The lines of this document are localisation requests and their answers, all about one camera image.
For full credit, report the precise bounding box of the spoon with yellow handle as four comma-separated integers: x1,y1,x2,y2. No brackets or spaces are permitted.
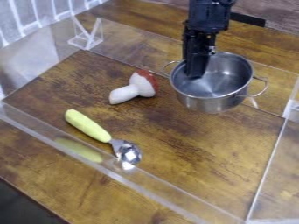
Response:
64,109,143,170

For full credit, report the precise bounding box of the red and white mushroom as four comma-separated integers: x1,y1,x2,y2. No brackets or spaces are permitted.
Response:
108,70,159,104

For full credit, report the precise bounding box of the black strip on table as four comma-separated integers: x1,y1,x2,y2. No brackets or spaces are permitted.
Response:
230,12,267,27

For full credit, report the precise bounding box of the silver pot with handles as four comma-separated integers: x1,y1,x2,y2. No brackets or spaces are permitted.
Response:
168,52,268,114

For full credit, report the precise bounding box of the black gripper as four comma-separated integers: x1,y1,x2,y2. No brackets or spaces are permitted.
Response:
182,0,236,79

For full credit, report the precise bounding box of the clear acrylic triangle bracket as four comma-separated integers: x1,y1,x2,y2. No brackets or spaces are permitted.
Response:
68,17,104,50

